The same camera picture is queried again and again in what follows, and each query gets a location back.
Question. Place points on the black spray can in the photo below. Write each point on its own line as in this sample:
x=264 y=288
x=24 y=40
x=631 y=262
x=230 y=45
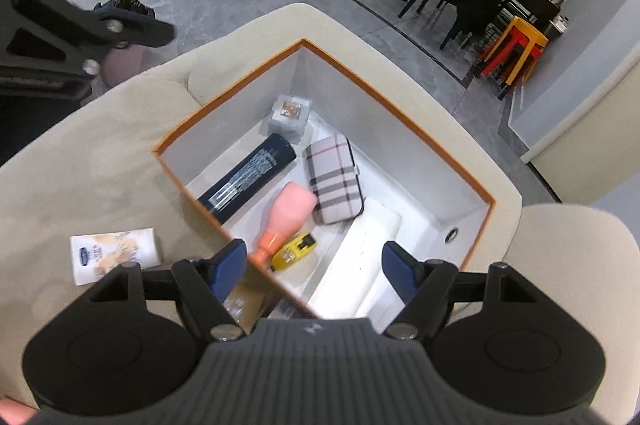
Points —
x=237 y=187

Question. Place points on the yellow tape measure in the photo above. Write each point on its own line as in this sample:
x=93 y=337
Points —
x=293 y=251

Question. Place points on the black trash bag bin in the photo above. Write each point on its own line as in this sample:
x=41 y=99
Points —
x=134 y=6

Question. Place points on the white lotion tube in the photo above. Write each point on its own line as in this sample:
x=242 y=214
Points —
x=95 y=255

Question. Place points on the orange storage box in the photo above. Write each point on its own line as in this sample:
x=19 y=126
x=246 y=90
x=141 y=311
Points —
x=444 y=210

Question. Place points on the clear plastic cube box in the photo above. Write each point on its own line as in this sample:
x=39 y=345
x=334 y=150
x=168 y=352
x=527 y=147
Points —
x=289 y=117

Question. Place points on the pink bottle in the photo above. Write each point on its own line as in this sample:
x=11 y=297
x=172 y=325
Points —
x=287 y=214

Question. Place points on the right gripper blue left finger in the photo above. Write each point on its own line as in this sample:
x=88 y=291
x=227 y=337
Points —
x=225 y=269

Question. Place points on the plaid case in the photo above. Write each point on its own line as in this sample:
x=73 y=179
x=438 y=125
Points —
x=333 y=177

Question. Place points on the operator hand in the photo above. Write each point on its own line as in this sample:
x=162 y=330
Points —
x=15 y=413

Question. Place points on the long white box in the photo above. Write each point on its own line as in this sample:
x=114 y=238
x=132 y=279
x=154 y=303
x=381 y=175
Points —
x=356 y=263

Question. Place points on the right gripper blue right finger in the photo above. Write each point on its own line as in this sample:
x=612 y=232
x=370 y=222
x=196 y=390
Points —
x=404 y=272

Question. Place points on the stacked orange red stools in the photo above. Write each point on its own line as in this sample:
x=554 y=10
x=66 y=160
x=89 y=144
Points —
x=515 y=54

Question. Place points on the gold cardboard box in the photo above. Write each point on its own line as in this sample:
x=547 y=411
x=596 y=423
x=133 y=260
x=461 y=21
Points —
x=244 y=304

